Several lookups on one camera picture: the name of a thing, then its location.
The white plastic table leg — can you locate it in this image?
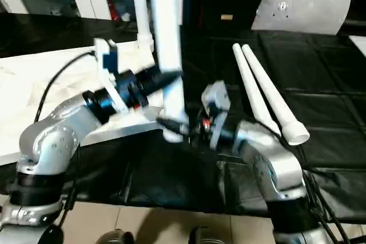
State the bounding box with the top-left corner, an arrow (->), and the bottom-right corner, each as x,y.
130,0 -> 154,53
241,43 -> 312,147
232,42 -> 283,138
150,0 -> 190,144

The white plastic table top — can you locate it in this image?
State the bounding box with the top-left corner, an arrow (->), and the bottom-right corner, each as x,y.
0,38 -> 190,168

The dark right robot leg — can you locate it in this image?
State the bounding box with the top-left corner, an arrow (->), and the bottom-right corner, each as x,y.
189,226 -> 227,244

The dark robot leg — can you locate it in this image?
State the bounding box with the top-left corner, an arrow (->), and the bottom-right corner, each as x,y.
96,229 -> 136,244
189,226 -> 227,244

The black mat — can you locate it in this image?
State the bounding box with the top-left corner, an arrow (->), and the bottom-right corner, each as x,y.
0,12 -> 366,225

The dark left robot leg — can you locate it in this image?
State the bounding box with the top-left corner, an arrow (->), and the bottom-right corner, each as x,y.
96,229 -> 136,244

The white flat panel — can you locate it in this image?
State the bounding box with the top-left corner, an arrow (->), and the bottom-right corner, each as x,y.
348,34 -> 366,57

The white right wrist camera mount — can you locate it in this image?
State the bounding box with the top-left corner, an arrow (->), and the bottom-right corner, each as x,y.
200,80 -> 232,151

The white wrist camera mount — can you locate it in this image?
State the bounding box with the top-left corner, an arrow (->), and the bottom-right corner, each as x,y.
93,37 -> 130,115
200,80 -> 232,151

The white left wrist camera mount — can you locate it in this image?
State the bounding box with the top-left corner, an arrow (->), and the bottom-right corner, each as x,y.
93,37 -> 130,115

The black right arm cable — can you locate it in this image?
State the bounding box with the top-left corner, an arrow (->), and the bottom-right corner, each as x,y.
302,169 -> 353,244

